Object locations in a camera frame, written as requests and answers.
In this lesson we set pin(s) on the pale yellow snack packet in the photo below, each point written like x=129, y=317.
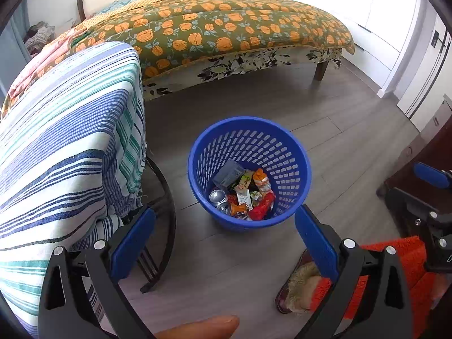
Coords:
x=244, y=180

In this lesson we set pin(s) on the orange white wrapper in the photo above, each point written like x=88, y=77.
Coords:
x=262, y=180

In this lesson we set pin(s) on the crushed orange drink can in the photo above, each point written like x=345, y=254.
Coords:
x=226, y=208

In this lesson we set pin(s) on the red foil snack packet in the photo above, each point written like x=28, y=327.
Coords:
x=263, y=206

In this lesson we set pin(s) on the pile of clothes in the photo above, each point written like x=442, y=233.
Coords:
x=39, y=37

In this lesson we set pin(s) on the teal patterned pillow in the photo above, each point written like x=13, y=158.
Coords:
x=116, y=6

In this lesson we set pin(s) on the silver drink can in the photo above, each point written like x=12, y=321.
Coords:
x=218, y=196

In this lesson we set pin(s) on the dark wooden cabinet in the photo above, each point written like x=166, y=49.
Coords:
x=420, y=148

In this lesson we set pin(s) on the blue plastic mesh basket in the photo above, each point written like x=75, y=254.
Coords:
x=282, y=148

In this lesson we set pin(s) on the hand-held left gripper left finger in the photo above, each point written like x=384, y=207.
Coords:
x=132, y=243

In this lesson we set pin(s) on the blue grey curtain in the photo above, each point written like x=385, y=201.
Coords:
x=12, y=40

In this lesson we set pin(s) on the orange floral quilt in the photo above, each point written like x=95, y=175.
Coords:
x=229, y=28

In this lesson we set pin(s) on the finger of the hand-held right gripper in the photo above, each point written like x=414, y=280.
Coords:
x=430, y=176
x=406, y=203

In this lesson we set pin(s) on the black metal table base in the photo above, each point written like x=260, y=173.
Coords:
x=167, y=212

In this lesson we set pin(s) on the white wardrobe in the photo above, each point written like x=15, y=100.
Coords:
x=385, y=14

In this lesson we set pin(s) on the clear plastic box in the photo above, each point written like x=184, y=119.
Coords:
x=229, y=174

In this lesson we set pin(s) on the folded pink striped sheet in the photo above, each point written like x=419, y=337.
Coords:
x=39, y=67

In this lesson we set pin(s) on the striped table cloth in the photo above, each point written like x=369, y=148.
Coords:
x=63, y=148

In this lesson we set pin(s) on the dark wooden bed leg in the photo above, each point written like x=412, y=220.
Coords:
x=321, y=71

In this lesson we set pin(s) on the person's left hand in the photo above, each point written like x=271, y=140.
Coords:
x=201, y=328

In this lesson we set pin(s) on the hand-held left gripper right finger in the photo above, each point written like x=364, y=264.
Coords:
x=316, y=245

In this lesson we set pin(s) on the furry slipper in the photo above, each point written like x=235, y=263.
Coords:
x=300, y=289

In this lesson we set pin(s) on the black white floral bed skirt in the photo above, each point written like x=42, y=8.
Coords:
x=229, y=67

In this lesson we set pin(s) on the white door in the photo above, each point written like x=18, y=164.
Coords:
x=423, y=74

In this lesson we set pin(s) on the orange fleece pants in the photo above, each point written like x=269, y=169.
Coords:
x=388, y=275

